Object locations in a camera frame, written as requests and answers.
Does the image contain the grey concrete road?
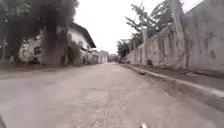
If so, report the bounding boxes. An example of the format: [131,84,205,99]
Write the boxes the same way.
[0,62,224,128]

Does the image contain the white house with dark roof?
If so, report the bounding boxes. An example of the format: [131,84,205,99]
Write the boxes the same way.
[18,21,98,66]

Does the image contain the banana plants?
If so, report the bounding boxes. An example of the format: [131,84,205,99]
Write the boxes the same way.
[116,0,178,58]

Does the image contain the raised kerb with sidewalk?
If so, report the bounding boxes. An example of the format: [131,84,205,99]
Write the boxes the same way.
[121,63,224,113]

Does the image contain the tall tree clump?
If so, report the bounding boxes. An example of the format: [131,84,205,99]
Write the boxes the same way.
[0,0,80,67]

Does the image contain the long grey concrete wall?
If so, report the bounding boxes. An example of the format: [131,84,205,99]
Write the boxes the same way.
[124,0,224,75]

